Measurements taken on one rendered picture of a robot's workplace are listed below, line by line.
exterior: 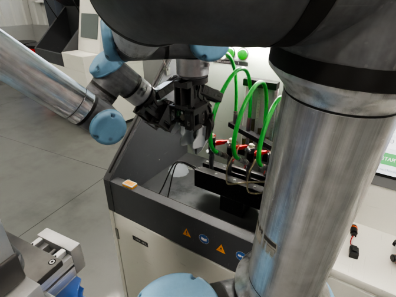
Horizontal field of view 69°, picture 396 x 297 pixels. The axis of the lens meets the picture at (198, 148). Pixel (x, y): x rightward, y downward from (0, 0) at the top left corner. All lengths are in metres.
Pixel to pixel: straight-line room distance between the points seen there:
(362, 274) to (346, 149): 0.68
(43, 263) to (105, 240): 1.54
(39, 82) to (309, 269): 0.51
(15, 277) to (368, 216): 0.89
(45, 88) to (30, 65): 0.04
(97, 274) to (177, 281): 1.74
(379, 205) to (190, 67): 0.68
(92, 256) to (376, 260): 1.79
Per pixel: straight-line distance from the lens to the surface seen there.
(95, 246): 2.31
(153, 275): 1.37
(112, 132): 0.63
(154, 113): 0.83
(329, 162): 0.23
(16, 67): 0.59
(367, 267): 0.91
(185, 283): 0.41
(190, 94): 0.66
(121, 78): 0.76
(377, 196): 1.00
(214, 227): 0.95
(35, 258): 0.84
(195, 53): 0.52
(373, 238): 1.00
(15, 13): 8.16
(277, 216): 0.28
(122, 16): 0.19
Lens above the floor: 1.59
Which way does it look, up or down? 28 degrees down
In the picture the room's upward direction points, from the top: straight up
